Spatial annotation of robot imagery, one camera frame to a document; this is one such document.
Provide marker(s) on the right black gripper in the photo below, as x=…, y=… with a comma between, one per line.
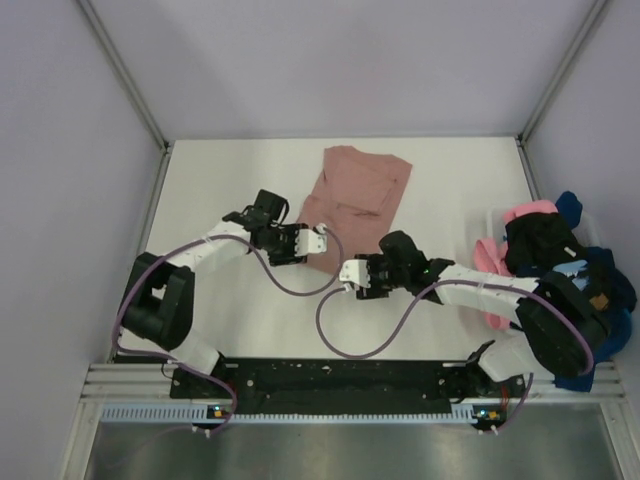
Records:
x=375, y=290

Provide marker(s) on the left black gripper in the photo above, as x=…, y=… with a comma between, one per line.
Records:
x=288, y=256

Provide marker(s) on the dusty pink t shirt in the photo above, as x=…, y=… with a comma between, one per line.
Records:
x=356, y=196

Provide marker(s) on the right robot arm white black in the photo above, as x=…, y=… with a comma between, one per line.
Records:
x=557, y=328

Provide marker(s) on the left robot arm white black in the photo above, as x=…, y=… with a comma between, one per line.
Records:
x=164, y=293

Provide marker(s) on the bright pink t shirt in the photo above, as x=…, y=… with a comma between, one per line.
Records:
x=490, y=257

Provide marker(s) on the black t shirt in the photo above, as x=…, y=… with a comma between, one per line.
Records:
x=537, y=242

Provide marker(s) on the white plastic bin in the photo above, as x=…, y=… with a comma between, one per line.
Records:
x=586, y=232

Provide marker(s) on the navy blue t shirt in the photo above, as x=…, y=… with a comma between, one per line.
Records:
x=607, y=289

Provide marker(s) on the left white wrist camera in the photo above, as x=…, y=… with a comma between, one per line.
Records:
x=311, y=241

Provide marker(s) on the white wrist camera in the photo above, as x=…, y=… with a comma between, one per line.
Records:
x=355, y=274
x=311, y=241

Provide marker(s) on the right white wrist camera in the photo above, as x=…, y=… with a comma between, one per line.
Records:
x=355, y=274

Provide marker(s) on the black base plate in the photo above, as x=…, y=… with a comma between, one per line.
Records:
x=339, y=386

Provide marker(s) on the aluminium frame rail right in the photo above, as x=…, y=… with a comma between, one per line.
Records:
x=588, y=27

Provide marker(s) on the aluminium frame rail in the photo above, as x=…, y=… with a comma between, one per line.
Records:
x=121, y=72
x=588, y=27

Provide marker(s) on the light blue cable duct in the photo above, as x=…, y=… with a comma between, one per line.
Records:
x=213, y=414

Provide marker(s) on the aluminium frame rail left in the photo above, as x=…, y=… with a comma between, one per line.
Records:
x=121, y=72

